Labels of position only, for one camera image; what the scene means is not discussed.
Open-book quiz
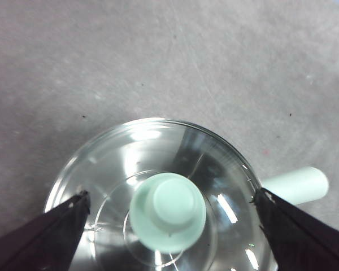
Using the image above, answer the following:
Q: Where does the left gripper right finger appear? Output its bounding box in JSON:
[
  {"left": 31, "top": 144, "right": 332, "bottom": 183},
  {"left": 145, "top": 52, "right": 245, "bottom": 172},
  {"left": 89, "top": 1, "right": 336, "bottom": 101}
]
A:
[{"left": 254, "top": 189, "right": 339, "bottom": 271}]

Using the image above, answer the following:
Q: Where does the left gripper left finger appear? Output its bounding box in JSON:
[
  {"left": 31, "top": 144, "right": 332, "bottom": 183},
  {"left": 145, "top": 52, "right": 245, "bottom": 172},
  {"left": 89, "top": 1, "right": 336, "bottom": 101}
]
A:
[{"left": 0, "top": 191, "right": 91, "bottom": 271}]

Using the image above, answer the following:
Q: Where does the glass lid with green knob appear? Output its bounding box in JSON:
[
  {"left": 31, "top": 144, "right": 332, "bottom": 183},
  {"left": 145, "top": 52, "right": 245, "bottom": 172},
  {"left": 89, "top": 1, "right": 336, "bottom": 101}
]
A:
[{"left": 44, "top": 117, "right": 278, "bottom": 271}]

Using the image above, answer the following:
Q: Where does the mint green steamer pot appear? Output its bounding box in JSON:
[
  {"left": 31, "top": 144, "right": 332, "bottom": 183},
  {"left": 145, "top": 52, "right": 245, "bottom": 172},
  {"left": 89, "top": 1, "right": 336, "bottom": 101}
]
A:
[{"left": 44, "top": 117, "right": 330, "bottom": 271}]

